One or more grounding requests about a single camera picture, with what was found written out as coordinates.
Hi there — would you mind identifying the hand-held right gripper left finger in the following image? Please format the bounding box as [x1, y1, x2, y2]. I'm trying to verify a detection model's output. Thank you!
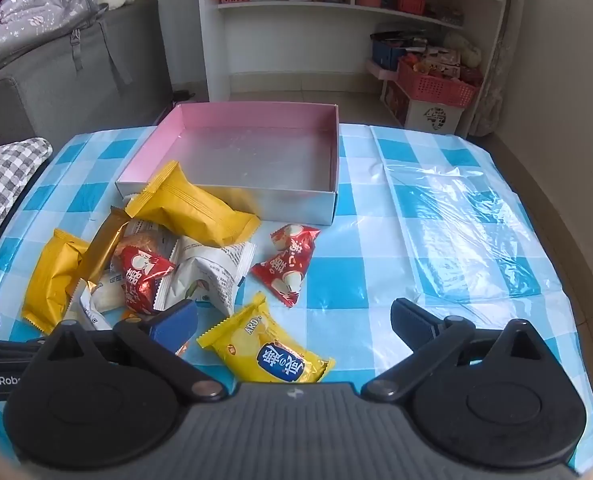
[44, 301, 227, 403]

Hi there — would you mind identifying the beige patterned curtain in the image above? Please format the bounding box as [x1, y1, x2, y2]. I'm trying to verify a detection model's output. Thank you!
[471, 0, 516, 136]

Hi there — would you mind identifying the grey floral backpack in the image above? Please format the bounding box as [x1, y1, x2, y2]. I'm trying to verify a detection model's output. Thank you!
[0, 0, 133, 86]

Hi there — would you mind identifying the grey checkered cushion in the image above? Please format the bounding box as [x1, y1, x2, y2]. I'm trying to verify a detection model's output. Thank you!
[0, 137, 53, 267]

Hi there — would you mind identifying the large yellow snack packet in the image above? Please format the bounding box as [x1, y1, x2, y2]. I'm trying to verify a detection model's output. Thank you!
[21, 228, 92, 335]
[125, 160, 262, 248]

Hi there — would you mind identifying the clear cracker packet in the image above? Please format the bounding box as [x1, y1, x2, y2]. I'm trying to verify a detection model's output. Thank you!
[119, 217, 180, 261]

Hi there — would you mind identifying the white storage box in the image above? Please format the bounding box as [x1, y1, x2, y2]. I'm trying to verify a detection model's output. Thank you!
[379, 80, 465, 133]

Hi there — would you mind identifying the pink cardboard box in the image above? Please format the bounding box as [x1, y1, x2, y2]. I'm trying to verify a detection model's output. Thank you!
[115, 102, 341, 224]

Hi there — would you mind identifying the yellow chips packet blue label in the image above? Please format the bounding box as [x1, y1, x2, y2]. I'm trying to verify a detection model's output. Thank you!
[196, 292, 336, 385]

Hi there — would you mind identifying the blue plastic crate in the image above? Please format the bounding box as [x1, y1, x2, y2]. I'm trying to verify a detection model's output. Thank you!
[371, 34, 412, 72]

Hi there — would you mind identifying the red snack packet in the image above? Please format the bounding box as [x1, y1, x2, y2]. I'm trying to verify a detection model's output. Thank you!
[250, 223, 322, 307]
[115, 245, 177, 316]

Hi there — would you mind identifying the large white snack packet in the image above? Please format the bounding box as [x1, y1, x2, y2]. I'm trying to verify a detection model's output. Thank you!
[154, 239, 256, 317]

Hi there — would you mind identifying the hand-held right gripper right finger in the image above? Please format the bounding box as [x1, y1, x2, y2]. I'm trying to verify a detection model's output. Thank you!
[361, 298, 547, 403]

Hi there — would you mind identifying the white shelf unit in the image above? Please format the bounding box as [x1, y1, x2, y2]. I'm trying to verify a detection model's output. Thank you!
[196, 0, 526, 136]

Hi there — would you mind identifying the large pink plastic basket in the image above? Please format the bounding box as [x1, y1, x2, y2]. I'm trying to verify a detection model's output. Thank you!
[395, 57, 482, 108]

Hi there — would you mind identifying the grey sofa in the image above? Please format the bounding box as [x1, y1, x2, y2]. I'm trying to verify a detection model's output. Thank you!
[0, 2, 174, 148]

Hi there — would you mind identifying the blue checkered tablecloth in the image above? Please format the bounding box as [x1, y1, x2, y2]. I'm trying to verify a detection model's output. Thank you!
[0, 122, 593, 467]

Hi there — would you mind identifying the small white cake packet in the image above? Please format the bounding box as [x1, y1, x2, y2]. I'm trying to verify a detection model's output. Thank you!
[79, 270, 127, 331]

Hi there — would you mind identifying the brown gold snack packet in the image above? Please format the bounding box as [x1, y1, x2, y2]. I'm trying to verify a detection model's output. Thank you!
[84, 206, 133, 286]

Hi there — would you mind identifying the pink plastic tray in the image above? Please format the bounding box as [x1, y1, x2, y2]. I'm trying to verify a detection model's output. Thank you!
[367, 57, 400, 81]

